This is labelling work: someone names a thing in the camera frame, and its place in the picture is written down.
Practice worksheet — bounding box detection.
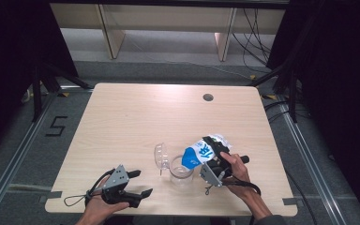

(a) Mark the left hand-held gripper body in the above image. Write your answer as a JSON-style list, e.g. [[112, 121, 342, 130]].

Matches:
[[101, 164, 142, 209]]

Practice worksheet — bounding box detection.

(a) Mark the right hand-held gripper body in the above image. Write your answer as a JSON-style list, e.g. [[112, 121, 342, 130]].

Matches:
[[199, 145, 250, 188]]

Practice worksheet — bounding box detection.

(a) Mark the white and blue salt bag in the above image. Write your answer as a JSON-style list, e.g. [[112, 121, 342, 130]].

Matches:
[[181, 133, 233, 171]]

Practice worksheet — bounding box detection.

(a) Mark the clear glass pitcher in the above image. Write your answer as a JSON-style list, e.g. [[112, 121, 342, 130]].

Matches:
[[154, 142, 195, 188]]

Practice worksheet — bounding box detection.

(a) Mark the person's right hand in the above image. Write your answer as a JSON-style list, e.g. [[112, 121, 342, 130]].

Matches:
[[219, 151, 259, 202]]

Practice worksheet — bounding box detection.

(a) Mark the person's left hand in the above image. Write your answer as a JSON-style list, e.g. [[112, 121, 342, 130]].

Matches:
[[84, 176, 130, 221]]

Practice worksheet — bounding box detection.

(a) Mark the black metal stand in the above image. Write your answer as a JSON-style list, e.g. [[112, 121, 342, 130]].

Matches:
[[31, 62, 95, 123], [247, 60, 299, 124]]

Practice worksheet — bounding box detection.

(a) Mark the beige wooden desk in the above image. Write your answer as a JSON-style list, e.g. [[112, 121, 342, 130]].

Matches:
[[50, 3, 287, 62]]

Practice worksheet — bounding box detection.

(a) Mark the black curtain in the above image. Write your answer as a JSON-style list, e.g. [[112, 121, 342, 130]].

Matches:
[[266, 0, 360, 225], [0, 0, 80, 158]]

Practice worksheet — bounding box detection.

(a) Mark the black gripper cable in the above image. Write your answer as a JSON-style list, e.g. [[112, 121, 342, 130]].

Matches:
[[88, 168, 116, 197]]

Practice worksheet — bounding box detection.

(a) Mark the black wrist strap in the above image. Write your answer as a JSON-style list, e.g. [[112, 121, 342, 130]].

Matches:
[[204, 176, 263, 197]]

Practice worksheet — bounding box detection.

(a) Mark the black loop cord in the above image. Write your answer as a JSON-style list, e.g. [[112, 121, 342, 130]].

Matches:
[[63, 194, 92, 207]]

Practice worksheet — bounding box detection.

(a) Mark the metal floor rail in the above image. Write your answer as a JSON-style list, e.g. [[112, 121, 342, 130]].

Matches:
[[279, 97, 348, 225], [0, 90, 58, 219]]

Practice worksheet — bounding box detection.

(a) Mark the black floor cable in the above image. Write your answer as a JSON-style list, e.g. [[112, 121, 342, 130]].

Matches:
[[285, 172, 318, 225]]

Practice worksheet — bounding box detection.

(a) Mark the bundle of black cables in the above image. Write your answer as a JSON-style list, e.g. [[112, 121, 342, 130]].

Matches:
[[231, 7, 274, 75]]

